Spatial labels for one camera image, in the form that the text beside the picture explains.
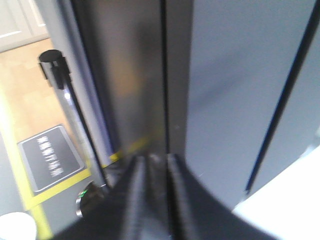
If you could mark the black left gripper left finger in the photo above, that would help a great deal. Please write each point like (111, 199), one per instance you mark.
(120, 215)

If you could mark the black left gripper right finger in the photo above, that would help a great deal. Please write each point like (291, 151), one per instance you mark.
(194, 214)

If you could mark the white open fridge door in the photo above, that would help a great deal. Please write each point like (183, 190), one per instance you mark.
(243, 84)

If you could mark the dark grey fridge body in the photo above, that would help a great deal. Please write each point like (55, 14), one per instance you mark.
(118, 45)

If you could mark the dark floor sign sticker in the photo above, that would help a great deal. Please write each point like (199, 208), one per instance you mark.
(50, 157)

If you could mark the silver stanchion post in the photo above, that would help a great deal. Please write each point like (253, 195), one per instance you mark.
(17, 226)

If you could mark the chrome belt barrier post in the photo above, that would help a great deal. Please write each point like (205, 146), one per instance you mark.
(56, 71)

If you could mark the white wall cabinet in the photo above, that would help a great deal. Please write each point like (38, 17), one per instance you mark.
(21, 23)

